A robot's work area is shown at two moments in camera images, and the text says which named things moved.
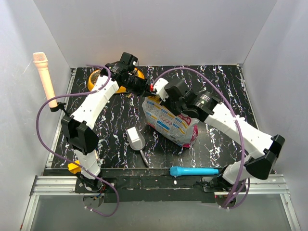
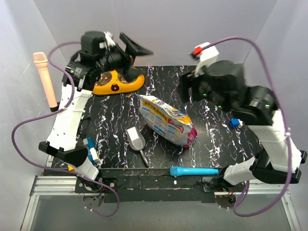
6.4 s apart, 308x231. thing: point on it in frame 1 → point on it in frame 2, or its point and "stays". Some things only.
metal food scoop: (137, 140) stays
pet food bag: (178, 130) stays
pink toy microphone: (40, 59) stays
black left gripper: (144, 89) → (133, 50)
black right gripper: (166, 104) → (185, 80)
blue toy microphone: (175, 171) stays
